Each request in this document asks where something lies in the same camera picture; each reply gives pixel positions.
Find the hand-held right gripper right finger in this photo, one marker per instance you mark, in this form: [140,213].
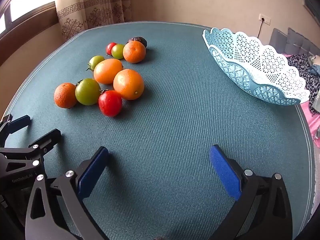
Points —
[225,172]

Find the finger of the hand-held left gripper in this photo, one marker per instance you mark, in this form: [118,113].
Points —
[18,123]
[48,138]

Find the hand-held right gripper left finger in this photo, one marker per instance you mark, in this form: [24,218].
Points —
[92,172]

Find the rough-skinned mandarin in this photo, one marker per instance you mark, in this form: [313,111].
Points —
[65,95]
[134,52]

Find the large green tomato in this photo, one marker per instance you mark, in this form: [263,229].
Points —
[87,91]

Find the large red tomato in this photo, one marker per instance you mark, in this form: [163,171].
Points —
[110,103]

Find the oval smooth orange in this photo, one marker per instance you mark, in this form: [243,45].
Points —
[108,71]

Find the small green tomato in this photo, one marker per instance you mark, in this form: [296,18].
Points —
[96,62]
[117,52]

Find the large round smooth orange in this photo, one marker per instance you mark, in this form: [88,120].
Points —
[128,84]

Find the small red tomato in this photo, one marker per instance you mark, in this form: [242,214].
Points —
[110,48]

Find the light blue plastic basket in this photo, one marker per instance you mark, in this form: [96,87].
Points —
[250,55]

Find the dark brown wrinkled fruit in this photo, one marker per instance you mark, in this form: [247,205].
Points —
[140,40]

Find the teal mat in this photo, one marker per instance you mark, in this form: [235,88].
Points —
[175,130]

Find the leopard print cloth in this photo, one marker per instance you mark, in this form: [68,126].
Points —
[300,63]

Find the beige patterned curtain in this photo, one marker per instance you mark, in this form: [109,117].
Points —
[95,5]

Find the window with brown frame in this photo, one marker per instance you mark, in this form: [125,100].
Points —
[30,17]

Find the white wall socket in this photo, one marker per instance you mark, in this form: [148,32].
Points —
[264,19]

